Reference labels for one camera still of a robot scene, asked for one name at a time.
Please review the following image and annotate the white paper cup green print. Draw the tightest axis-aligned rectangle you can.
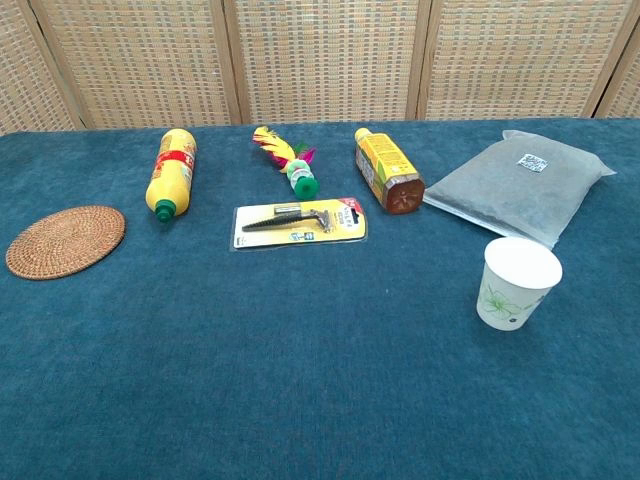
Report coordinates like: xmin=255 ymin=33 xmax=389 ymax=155
xmin=475 ymin=236 xmax=564 ymax=331

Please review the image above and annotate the round woven rattan coaster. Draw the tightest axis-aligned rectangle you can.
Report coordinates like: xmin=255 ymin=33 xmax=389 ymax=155
xmin=5 ymin=204 xmax=127 ymax=281

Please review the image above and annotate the razor in yellow blister pack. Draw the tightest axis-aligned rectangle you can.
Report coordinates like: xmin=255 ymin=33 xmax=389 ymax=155
xmin=232 ymin=195 xmax=370 ymax=252

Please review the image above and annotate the colourful feather shuttlecock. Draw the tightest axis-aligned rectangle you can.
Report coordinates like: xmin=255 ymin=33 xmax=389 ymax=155
xmin=251 ymin=125 xmax=321 ymax=202

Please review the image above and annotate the amber tea bottle yellow label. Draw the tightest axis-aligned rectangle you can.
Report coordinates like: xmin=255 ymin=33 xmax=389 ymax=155
xmin=354 ymin=127 xmax=427 ymax=217

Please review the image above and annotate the yellow bottle with green cap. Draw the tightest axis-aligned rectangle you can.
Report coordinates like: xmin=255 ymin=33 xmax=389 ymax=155
xmin=144 ymin=127 xmax=199 ymax=226

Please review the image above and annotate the woven folding screen panel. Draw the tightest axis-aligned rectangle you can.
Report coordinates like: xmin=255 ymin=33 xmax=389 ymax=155
xmin=28 ymin=0 xmax=243 ymax=130
xmin=595 ymin=27 xmax=640 ymax=120
xmin=222 ymin=0 xmax=433 ymax=126
xmin=0 ymin=0 xmax=87 ymax=137
xmin=417 ymin=0 xmax=640 ymax=122

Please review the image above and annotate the grey plastic bag with label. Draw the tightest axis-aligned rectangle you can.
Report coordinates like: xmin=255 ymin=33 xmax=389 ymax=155
xmin=422 ymin=129 xmax=617 ymax=252

